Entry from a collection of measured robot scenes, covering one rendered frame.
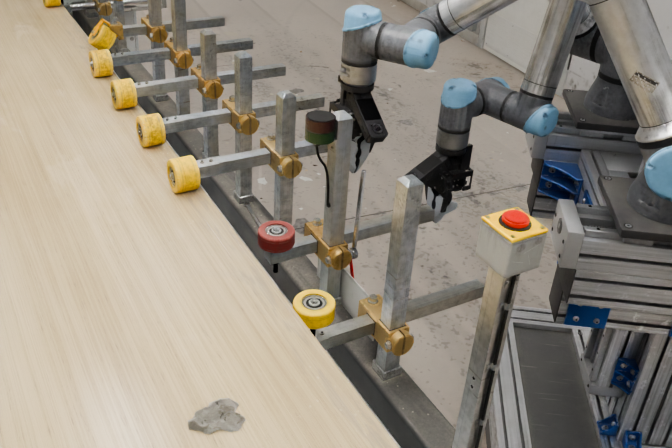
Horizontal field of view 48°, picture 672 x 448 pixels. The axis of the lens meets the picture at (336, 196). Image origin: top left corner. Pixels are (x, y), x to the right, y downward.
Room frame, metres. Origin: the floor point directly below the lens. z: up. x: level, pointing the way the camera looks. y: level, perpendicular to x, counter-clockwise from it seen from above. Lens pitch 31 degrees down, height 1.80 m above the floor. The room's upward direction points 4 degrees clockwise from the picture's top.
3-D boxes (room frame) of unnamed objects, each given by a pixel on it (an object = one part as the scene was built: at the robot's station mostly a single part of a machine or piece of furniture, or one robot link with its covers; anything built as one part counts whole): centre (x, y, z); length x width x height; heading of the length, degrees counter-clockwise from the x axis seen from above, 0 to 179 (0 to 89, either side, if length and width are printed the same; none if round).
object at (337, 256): (1.38, 0.01, 0.85); 0.13 x 0.06 x 0.05; 31
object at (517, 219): (0.93, -0.26, 1.22); 0.04 x 0.04 x 0.02
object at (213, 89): (2.03, 0.40, 0.95); 0.13 x 0.06 x 0.05; 31
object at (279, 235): (1.34, 0.12, 0.85); 0.08 x 0.08 x 0.11
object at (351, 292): (1.35, -0.04, 0.75); 0.26 x 0.01 x 0.10; 31
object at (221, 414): (0.81, 0.16, 0.91); 0.09 x 0.07 x 0.02; 106
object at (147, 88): (2.04, 0.40, 0.95); 0.50 x 0.04 x 0.04; 121
